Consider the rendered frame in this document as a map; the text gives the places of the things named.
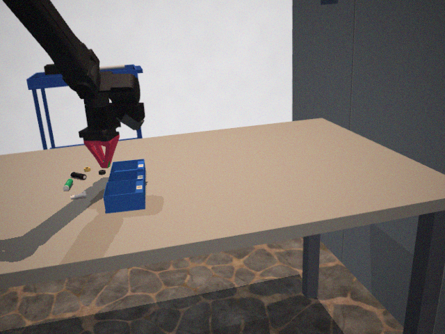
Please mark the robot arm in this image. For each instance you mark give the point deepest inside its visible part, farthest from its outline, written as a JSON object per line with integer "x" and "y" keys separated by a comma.
{"x": 79, "y": 66}

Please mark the blue rack of three bins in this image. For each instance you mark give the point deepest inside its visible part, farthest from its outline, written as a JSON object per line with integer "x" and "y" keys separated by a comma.
{"x": 125, "y": 189}

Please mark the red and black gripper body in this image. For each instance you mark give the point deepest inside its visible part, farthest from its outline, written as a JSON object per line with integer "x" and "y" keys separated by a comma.
{"x": 96, "y": 135}

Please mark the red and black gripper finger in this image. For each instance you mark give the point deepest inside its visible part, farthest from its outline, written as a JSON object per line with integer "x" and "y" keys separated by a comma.
{"x": 107, "y": 144}
{"x": 101, "y": 153}

